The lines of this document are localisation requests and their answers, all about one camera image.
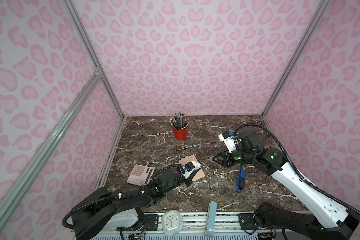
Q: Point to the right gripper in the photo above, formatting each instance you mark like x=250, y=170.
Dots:
x=225, y=161

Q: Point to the pink envelope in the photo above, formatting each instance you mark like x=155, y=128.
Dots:
x=187, y=159

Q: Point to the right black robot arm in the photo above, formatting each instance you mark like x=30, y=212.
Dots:
x=329, y=218

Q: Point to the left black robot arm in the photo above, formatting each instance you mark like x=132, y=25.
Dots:
x=122, y=211

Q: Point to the pink calculator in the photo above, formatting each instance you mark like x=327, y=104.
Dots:
x=140, y=175

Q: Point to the blue stapler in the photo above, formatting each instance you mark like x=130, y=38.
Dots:
x=241, y=182

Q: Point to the white alarm clock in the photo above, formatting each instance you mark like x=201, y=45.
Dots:
x=172, y=222

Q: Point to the red pencil cup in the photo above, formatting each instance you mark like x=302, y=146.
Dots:
x=180, y=134

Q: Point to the coloured pencils bunch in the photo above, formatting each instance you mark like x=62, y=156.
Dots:
x=178, y=121

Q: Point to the light blue phone stand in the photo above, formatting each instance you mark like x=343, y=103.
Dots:
x=211, y=219

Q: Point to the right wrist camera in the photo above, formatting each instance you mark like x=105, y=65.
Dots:
x=229, y=140

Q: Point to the aluminium frame rail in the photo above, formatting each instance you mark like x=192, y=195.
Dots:
x=228, y=226

